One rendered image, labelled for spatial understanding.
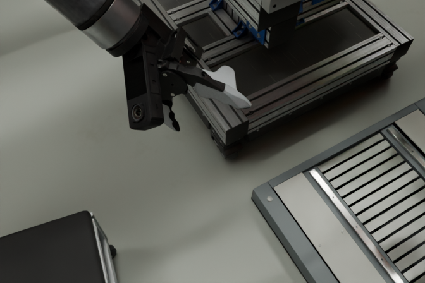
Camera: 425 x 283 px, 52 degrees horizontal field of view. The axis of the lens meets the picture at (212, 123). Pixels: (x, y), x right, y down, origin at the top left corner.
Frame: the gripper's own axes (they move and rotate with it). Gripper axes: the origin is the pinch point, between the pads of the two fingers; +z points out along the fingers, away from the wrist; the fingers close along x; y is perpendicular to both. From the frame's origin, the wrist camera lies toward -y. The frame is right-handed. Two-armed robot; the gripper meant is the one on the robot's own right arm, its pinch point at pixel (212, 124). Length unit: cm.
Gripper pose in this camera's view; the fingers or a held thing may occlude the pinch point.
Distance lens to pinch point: 68.2
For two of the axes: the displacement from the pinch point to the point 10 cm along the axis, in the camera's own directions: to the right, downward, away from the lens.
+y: 1.8, -8.0, 5.7
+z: 6.2, 5.4, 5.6
